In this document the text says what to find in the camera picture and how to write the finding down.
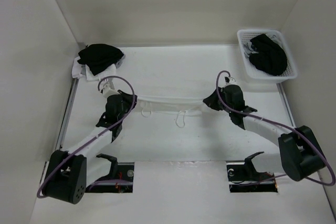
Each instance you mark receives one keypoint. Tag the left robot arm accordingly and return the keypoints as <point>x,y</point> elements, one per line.
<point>84,168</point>

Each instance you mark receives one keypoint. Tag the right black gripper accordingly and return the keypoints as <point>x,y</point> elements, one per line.
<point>210,101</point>

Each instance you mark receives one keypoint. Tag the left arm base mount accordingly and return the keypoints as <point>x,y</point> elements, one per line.
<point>107,175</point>

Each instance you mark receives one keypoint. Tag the left aluminium rail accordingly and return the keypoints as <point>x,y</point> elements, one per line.
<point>66,116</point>

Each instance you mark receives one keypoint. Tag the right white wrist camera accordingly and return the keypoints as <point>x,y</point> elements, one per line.
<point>230,81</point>

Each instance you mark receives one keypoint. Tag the folded black tank top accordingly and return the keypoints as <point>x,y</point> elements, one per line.
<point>98,57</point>

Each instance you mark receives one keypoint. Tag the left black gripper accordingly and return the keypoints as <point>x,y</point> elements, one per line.
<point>128,98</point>

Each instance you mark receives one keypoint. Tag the folded grey tank top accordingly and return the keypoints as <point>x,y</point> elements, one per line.
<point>119,62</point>

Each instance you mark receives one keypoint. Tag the black tank top in basket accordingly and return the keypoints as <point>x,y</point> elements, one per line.
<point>270,57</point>

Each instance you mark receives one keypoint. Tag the white tank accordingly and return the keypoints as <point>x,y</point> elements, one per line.
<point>82,71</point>
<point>180,107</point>

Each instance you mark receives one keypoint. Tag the folded white tank top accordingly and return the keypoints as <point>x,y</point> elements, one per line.
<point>82,71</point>

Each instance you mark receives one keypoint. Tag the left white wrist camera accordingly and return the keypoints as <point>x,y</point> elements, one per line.
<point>108,90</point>

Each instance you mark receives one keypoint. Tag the grey tank top in basket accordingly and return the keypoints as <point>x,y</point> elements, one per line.
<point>248,49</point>

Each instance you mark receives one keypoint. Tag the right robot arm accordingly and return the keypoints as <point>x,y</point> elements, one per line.
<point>300,153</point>

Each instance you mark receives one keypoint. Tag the aluminium rail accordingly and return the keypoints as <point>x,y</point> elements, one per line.
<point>286,105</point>
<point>66,116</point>

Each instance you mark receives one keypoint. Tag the white plastic basket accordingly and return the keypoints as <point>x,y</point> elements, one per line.
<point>255,75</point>

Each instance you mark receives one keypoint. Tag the right aluminium rail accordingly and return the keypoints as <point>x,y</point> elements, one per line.
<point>286,105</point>

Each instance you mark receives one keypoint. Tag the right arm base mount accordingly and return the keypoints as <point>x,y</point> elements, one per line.
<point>243,177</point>

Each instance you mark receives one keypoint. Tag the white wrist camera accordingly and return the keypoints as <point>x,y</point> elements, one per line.
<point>230,81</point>
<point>108,90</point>

